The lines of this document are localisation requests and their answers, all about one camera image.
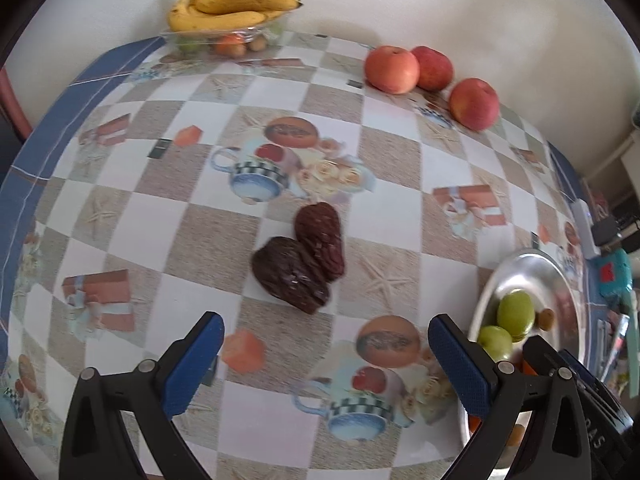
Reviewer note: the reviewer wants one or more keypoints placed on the dark red dried date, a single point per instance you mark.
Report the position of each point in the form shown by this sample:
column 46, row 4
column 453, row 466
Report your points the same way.
column 320, row 240
column 290, row 275

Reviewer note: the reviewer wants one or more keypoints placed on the small brown round fruit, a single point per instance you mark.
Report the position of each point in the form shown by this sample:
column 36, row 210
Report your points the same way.
column 257, row 43
column 546, row 319

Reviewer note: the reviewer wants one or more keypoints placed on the green board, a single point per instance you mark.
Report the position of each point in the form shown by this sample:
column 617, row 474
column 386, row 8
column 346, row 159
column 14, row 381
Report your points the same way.
column 632, row 325

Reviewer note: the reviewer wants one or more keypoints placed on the yellow banana bunch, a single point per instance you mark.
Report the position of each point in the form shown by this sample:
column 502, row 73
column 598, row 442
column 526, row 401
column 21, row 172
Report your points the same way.
column 225, row 12

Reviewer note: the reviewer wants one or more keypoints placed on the small orange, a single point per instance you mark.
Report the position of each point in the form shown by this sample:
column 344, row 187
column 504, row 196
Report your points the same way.
column 230, row 45
column 526, row 366
column 516, row 435

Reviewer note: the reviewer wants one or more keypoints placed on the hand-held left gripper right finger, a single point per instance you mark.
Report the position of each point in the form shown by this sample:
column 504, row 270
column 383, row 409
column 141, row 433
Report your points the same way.
column 460, row 370

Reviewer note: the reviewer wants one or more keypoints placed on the green jujube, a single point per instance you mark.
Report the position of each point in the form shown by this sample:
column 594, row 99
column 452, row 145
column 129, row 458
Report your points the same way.
column 495, row 342
column 189, row 46
column 515, row 312

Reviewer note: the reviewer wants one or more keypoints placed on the clear plastic fruit tray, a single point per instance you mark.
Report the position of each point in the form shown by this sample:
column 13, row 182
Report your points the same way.
column 272, row 27

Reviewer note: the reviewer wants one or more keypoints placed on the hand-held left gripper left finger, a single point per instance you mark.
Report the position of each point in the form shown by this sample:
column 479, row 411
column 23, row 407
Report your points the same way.
column 195, row 365

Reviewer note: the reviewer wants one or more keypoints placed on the printed checkered tablecloth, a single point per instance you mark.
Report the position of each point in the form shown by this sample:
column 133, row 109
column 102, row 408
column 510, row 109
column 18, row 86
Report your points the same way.
column 300, row 135

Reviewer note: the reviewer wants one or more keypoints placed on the stainless steel basin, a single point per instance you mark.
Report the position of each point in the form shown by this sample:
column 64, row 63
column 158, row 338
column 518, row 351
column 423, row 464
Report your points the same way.
column 560, row 285

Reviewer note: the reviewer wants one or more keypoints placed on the pale pink apple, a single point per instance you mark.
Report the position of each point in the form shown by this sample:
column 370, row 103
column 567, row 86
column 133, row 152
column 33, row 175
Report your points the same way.
column 391, row 70

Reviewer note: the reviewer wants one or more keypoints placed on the white power strip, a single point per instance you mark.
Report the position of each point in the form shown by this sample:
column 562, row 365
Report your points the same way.
column 585, row 227

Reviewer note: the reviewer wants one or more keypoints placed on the teal box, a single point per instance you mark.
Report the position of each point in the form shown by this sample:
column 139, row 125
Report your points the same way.
column 615, row 272

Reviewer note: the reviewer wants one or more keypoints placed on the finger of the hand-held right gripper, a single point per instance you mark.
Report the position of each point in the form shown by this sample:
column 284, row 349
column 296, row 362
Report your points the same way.
column 542, row 355
column 582, row 375

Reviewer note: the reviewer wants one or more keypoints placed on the red chair back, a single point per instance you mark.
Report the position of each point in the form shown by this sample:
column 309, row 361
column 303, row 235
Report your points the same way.
column 12, row 105

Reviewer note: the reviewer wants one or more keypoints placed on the black power adapter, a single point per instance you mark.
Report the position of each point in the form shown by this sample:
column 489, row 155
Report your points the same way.
column 606, row 231

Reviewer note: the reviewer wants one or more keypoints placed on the red apple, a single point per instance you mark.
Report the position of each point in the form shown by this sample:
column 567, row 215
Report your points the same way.
column 474, row 105
column 436, row 67

